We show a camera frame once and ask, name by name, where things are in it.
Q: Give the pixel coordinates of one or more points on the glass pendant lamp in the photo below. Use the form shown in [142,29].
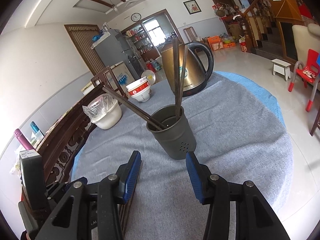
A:
[113,6]

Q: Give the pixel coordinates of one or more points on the blue table cover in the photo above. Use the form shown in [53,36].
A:
[270,100]

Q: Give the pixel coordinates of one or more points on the white box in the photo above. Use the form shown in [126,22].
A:
[87,88]

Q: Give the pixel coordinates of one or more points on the small white stool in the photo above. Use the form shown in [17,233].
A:
[281,67]

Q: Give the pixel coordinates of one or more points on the dark wooden chair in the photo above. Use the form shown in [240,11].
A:
[316,125]

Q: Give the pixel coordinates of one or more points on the bronze electric kettle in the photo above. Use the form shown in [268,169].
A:
[187,67]

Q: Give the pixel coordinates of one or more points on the wooden staircase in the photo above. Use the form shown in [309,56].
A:
[262,25]

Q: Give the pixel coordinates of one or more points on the grey chopstick holder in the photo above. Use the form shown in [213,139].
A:
[172,137]

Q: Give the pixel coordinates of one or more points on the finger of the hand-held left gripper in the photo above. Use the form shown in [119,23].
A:
[83,180]

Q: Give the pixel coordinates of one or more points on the red child chair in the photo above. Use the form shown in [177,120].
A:
[310,67]

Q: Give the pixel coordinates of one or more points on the round wall clock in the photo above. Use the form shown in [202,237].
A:
[136,17]

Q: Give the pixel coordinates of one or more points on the cream sofa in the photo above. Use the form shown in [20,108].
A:
[302,40]

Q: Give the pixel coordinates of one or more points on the grey tablecloth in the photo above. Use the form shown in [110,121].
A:
[225,130]

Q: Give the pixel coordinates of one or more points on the orange cardboard boxes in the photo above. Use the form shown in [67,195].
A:
[220,43]

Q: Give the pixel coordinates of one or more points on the stack of red-white bowls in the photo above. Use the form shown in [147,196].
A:
[140,90]

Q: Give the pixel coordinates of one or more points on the dark carved wooden bench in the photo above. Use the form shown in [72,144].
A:
[65,135]

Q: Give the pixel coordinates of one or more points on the purple bottle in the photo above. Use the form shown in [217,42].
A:
[22,140]

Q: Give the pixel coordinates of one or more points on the white bowl with plastic wrap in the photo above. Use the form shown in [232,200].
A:
[105,115]

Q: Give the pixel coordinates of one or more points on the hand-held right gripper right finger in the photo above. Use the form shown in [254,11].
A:
[193,177]

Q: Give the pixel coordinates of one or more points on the grey refrigerator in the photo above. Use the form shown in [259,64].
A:
[112,50]

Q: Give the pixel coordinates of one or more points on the white chest freezer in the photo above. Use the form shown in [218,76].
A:
[122,76]

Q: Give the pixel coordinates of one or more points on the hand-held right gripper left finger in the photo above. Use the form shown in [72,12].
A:
[132,177]

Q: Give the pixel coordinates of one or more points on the teal bottle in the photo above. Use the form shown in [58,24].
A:
[36,128]

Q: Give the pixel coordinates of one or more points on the framed wall picture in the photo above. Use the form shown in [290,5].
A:
[192,6]

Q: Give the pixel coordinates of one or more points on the slatted wooden door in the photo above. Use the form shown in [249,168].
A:
[82,47]

